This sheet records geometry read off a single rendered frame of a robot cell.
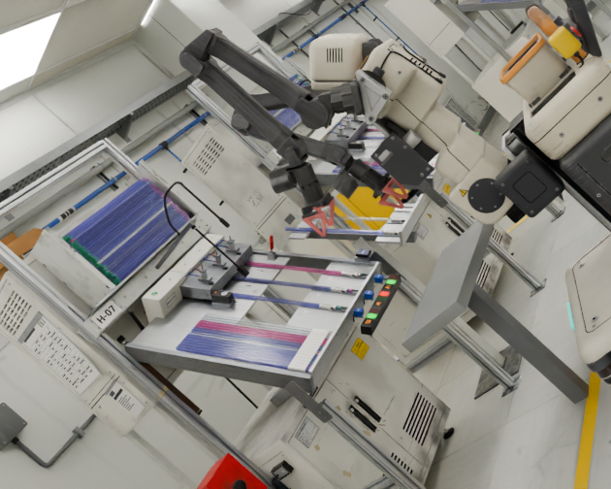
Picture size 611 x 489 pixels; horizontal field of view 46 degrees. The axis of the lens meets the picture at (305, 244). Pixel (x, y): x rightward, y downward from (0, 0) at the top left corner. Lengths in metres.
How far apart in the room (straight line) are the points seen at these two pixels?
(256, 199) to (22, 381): 1.55
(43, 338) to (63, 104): 2.84
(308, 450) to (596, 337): 1.04
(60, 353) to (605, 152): 1.99
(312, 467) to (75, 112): 3.56
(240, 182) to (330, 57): 1.83
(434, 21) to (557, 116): 5.09
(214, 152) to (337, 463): 1.87
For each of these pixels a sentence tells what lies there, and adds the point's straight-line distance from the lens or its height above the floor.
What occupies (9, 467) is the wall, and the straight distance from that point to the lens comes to 3.95.
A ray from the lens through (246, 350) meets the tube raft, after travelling 2.43.
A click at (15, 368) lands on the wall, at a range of 4.16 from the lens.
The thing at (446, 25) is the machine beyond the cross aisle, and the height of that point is 1.17.
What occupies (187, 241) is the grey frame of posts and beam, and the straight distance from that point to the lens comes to 2.99.
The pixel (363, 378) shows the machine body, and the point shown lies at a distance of 2.87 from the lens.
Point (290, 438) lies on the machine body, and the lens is 2.57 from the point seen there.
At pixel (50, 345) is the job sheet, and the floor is 1.43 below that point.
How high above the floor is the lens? 1.12
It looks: 3 degrees down
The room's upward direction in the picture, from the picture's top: 48 degrees counter-clockwise
